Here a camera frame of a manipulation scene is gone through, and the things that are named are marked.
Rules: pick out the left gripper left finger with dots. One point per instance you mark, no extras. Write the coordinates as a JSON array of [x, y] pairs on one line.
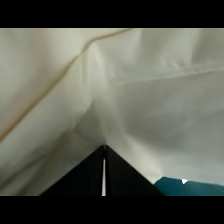
[[85, 178]]

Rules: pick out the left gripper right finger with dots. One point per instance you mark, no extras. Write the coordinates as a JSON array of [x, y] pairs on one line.
[[125, 178]]

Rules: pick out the cream shirt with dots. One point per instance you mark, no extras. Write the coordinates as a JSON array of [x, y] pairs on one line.
[[133, 96]]

